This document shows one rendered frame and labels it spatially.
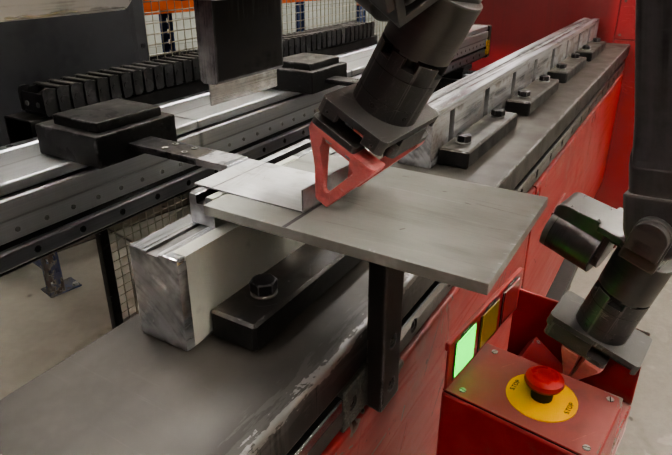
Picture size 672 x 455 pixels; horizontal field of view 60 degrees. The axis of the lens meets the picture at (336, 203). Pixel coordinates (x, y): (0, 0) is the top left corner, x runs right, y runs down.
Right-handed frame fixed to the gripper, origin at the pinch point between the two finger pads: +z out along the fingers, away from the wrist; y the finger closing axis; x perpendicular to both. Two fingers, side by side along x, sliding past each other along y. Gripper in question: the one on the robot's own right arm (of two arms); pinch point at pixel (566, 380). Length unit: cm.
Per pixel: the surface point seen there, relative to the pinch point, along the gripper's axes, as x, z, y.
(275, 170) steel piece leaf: 20.2, -18.1, 33.5
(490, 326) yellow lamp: 4.8, -4.3, 9.9
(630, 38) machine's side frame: -194, -5, 43
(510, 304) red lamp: -1.1, -4.3, 9.9
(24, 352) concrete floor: 0, 115, 139
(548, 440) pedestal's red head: 14.8, -4.3, -1.2
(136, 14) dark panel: -4, -13, 90
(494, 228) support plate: 18.9, -24.2, 10.9
